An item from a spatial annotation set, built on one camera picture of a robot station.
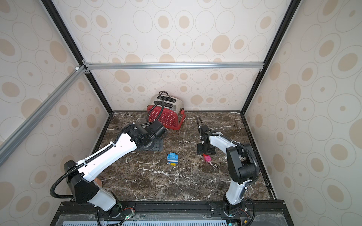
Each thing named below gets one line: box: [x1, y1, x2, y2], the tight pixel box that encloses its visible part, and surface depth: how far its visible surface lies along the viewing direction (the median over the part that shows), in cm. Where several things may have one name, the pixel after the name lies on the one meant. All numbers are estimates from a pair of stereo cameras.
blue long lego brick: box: [167, 153, 179, 161], surface depth 85 cm
